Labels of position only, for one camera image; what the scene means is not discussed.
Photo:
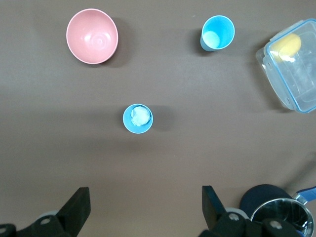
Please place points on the clear plastic lidded container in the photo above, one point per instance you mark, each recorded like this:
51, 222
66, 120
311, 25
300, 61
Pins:
303, 84

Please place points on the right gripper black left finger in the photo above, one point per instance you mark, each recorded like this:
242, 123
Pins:
71, 212

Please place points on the brown table cover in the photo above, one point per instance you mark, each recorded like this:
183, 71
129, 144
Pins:
158, 160

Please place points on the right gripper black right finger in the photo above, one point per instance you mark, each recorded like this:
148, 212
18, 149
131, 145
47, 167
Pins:
214, 214

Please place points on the yellow round food piece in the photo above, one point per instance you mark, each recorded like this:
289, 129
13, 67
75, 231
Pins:
288, 45

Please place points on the blue plastic cup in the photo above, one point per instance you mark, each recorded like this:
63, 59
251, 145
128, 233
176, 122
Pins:
129, 124
221, 27

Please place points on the pink plastic bowl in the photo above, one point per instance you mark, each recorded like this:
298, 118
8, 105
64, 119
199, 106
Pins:
91, 37

